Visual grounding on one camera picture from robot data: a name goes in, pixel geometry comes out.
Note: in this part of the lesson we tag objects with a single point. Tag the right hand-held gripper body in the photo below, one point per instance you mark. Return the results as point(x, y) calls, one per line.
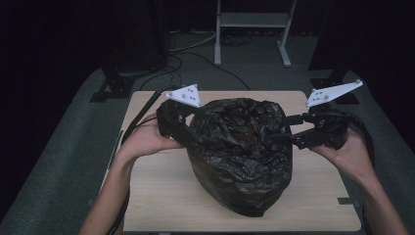
point(326, 129)

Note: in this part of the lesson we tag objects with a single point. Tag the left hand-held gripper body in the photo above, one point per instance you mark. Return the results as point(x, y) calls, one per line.
point(169, 117)

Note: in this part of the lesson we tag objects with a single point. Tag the black plastic garbage bag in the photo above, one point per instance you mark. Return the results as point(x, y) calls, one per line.
point(241, 163)

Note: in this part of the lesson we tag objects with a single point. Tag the person's left hand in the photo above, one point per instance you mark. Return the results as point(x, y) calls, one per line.
point(145, 137)

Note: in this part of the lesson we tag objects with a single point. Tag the person's right hand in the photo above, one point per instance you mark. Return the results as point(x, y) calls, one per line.
point(352, 156)

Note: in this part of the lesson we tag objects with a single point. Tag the black strip on table edge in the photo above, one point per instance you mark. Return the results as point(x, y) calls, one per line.
point(116, 147)

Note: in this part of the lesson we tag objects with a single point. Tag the gray tape piece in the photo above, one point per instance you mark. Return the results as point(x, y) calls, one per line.
point(345, 201)

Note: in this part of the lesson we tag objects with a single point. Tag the dark equipment case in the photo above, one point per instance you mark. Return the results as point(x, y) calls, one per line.
point(137, 39)

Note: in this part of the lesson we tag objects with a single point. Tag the white metal desk stand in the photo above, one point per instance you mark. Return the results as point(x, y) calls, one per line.
point(253, 19)

